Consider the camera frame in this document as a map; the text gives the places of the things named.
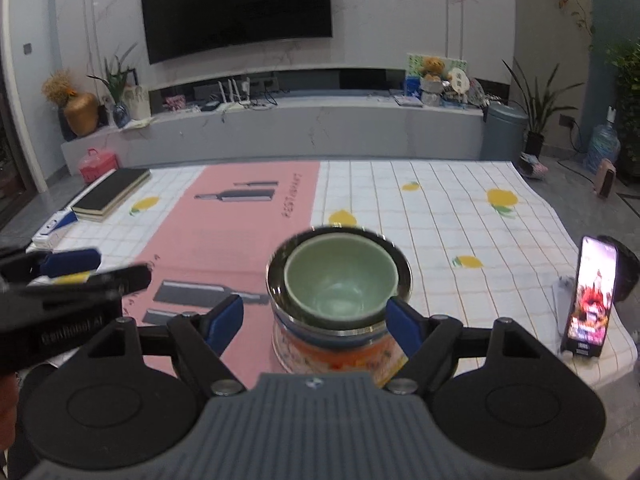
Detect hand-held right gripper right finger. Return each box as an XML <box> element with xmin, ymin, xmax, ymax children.
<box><xmin>385</xmin><ymin>298</ymin><xmax>549</xmax><ymax>395</ymax></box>

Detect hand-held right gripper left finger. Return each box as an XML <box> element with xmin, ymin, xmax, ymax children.
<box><xmin>82</xmin><ymin>294</ymin><xmax>246</xmax><ymax>395</ymax></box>

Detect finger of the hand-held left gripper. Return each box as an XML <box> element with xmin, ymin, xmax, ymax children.
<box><xmin>0</xmin><ymin>247</ymin><xmax>102</xmax><ymax>283</ymax></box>
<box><xmin>25</xmin><ymin>263</ymin><xmax>153</xmax><ymax>297</ymax></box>

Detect blue steel bowl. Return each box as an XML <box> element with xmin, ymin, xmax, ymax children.
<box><xmin>265</xmin><ymin>227</ymin><xmax>414</xmax><ymax>337</ymax></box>

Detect clear glass plate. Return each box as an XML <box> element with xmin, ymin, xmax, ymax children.
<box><xmin>272</xmin><ymin>335</ymin><xmax>410</xmax><ymax>377</ymax></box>

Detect green ceramic bowl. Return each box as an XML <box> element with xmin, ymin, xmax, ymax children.
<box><xmin>283</xmin><ymin>237</ymin><xmax>400</xmax><ymax>327</ymax></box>

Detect blue and white box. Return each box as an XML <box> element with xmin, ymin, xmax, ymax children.
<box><xmin>32</xmin><ymin>210</ymin><xmax>79</xmax><ymax>249</ymax></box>

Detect black notebook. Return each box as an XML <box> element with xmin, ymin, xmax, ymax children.
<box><xmin>71</xmin><ymin>168</ymin><xmax>152</xmax><ymax>214</ymax></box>

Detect pink placemat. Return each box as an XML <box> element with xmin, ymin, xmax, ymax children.
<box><xmin>121</xmin><ymin>162</ymin><xmax>321</xmax><ymax>377</ymax></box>

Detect pink carry basket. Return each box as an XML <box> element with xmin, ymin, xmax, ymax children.
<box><xmin>77</xmin><ymin>148</ymin><xmax>120</xmax><ymax>184</ymax></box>

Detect checked lemon tablecloth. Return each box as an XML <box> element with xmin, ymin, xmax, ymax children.
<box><xmin>25</xmin><ymin>160</ymin><xmax>639</xmax><ymax>397</ymax></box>

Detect gold vase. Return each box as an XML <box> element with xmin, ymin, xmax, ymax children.
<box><xmin>65</xmin><ymin>92</ymin><xmax>100</xmax><ymax>137</ymax></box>

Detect blue vase with green plant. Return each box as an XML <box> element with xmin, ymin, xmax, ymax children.
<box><xmin>87</xmin><ymin>42</ymin><xmax>139</xmax><ymax>129</ymax></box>

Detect drawing card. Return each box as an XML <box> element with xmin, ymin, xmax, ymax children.
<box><xmin>122</xmin><ymin>85</ymin><xmax>151</xmax><ymax>120</ymax></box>

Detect dark vase with dried flowers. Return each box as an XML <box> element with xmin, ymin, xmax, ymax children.
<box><xmin>41</xmin><ymin>70</ymin><xmax>76</xmax><ymax>142</ymax></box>

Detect smartphone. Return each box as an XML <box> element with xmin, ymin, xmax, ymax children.
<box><xmin>560</xmin><ymin>235</ymin><xmax>621</xmax><ymax>359</ymax></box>

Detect marble television console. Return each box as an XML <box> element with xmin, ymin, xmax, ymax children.
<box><xmin>61</xmin><ymin>95</ymin><xmax>486</xmax><ymax>172</ymax></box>

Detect white router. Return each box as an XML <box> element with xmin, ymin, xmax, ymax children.
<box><xmin>216</xmin><ymin>78</ymin><xmax>262</xmax><ymax>111</ymax></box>

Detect grey trash bin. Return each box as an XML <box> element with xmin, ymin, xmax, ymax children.
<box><xmin>481</xmin><ymin>101</ymin><xmax>529</xmax><ymax>162</ymax></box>

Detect grey wrapped pot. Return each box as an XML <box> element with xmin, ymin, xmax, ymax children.
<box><xmin>421</xmin><ymin>80</ymin><xmax>444</xmax><ymax>107</ymax></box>

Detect black phone stand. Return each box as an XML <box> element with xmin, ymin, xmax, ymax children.
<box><xmin>597</xmin><ymin>235</ymin><xmax>640</xmax><ymax>307</ymax></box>

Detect white round fan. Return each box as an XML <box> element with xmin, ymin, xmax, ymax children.
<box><xmin>447</xmin><ymin>71</ymin><xmax>471</xmax><ymax>99</ymax></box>

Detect pink space heater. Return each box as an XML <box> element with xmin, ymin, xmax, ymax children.
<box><xmin>594</xmin><ymin>158</ymin><xmax>617</xmax><ymax>199</ymax></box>

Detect potted long-leaf plant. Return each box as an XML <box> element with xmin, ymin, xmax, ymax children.
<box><xmin>502</xmin><ymin>57</ymin><xmax>584</xmax><ymax>157</ymax></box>

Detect green painting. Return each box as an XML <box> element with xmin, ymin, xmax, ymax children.
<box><xmin>405</xmin><ymin>53</ymin><xmax>468</xmax><ymax>107</ymax></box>

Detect teddy bear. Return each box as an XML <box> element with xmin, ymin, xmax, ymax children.
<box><xmin>420</xmin><ymin>57</ymin><xmax>445</xmax><ymax>83</ymax></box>

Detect blue water bottle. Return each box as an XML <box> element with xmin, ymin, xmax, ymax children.
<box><xmin>586</xmin><ymin>106</ymin><xmax>621</xmax><ymax>174</ymax></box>

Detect black television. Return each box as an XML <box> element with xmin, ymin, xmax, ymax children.
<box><xmin>139</xmin><ymin>0</ymin><xmax>334</xmax><ymax>65</ymax></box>

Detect leafy green plant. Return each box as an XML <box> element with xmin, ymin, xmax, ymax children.
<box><xmin>606</xmin><ymin>42</ymin><xmax>640</xmax><ymax>182</ymax></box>

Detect black cables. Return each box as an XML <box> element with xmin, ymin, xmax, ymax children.
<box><xmin>219</xmin><ymin>91</ymin><xmax>279</xmax><ymax>122</ymax></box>

